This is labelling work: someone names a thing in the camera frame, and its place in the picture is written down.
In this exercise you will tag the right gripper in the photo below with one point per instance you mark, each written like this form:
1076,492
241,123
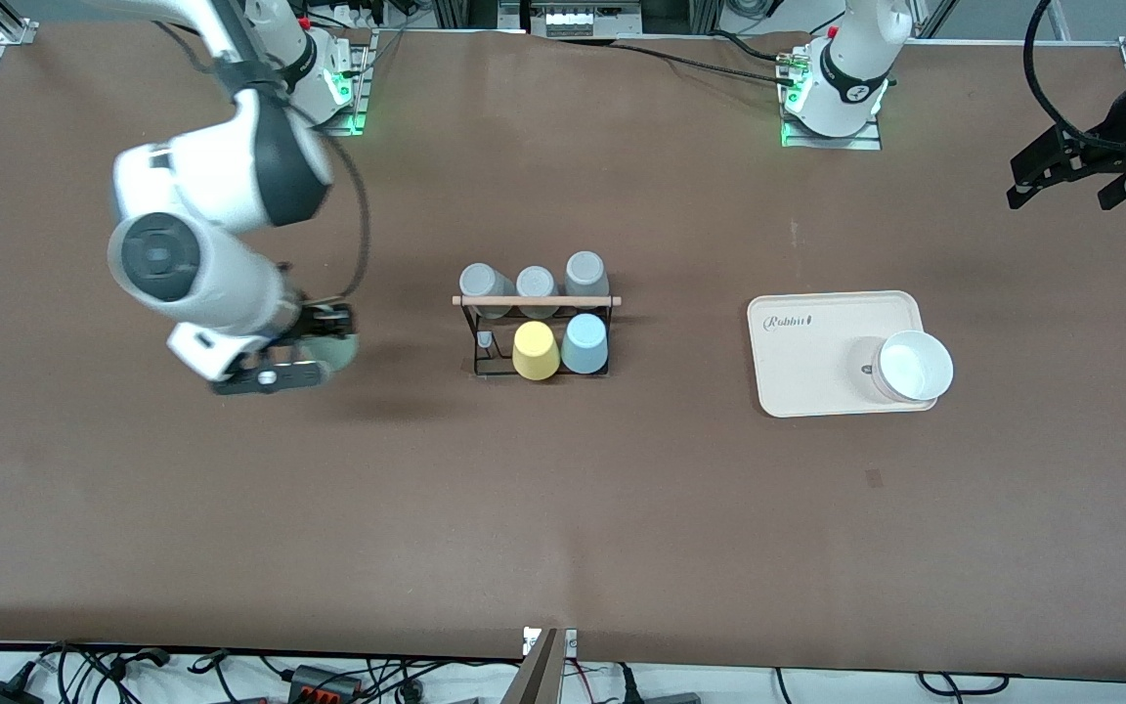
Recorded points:
317,322

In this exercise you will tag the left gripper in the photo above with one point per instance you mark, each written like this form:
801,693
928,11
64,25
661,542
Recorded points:
1096,149

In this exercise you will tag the mint green cup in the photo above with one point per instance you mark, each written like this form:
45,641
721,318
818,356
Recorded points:
338,352

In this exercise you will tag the light blue cup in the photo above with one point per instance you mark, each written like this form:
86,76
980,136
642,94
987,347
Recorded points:
584,347

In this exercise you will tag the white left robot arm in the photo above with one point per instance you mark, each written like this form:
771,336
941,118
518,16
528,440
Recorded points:
851,68

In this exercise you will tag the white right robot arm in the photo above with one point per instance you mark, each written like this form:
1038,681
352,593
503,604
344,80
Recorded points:
221,186

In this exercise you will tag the grey cup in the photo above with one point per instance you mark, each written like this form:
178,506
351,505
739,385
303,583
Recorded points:
585,272
536,282
485,282

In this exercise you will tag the yellow cup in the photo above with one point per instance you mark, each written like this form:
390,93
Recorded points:
536,352

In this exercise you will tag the white bowl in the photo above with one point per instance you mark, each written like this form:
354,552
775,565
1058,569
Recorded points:
915,370

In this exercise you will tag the beige tray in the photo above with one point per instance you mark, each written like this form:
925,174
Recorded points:
817,386

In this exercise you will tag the grey power strip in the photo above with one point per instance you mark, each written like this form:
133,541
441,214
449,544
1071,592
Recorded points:
583,20

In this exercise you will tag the black power brick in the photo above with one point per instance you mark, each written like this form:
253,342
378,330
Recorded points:
1,694

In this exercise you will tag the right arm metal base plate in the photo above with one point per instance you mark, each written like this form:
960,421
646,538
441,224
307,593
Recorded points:
360,88

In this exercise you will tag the aluminium profile post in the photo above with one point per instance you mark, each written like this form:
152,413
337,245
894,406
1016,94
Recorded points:
536,675

